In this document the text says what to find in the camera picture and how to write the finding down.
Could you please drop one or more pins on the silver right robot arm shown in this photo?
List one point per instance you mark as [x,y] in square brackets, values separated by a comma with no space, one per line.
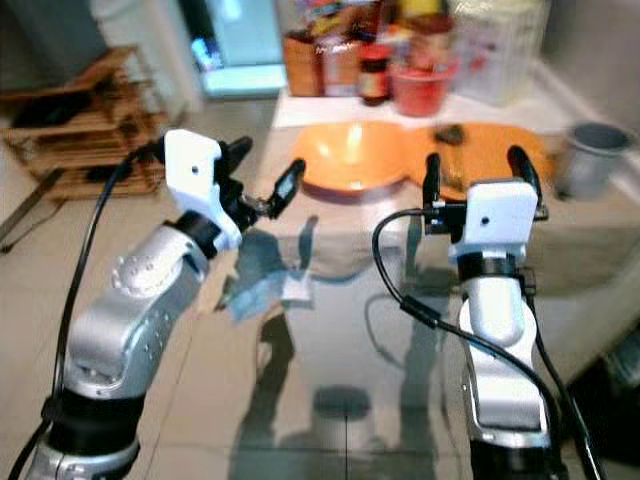
[500,350]

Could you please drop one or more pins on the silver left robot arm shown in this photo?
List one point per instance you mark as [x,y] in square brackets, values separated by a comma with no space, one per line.
[115,320]

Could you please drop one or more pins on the small dark object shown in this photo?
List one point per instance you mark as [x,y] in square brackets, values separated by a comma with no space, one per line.
[450,133]

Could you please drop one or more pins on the grey plastic bucket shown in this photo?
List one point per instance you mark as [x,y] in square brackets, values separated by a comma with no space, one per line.
[592,160]

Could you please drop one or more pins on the red plastic bucket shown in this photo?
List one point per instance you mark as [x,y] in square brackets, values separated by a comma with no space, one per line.
[420,90]

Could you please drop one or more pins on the white paper scrap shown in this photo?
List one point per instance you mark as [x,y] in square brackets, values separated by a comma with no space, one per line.
[275,295]

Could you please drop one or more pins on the glass door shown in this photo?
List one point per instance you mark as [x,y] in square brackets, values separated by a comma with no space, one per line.
[240,45]

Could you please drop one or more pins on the dark jar with red lid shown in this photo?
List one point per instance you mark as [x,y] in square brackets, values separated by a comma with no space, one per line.
[374,78]

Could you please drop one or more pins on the clear plastic container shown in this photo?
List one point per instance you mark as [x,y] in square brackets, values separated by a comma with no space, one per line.
[500,50]

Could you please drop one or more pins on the wooden shoe rack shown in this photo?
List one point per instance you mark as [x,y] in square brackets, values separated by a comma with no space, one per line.
[90,130]

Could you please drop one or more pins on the dark grey cabinet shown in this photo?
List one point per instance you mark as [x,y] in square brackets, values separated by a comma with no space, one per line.
[50,35]

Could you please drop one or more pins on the black chair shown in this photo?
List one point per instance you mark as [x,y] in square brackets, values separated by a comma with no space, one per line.
[610,410]

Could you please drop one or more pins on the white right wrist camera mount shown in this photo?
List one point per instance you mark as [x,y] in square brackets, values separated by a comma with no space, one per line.
[495,215]

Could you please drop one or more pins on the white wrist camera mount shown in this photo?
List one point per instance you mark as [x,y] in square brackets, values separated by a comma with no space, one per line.
[495,215]
[192,175]

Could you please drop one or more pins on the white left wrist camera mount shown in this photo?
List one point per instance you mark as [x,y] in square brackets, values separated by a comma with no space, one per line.
[192,175]

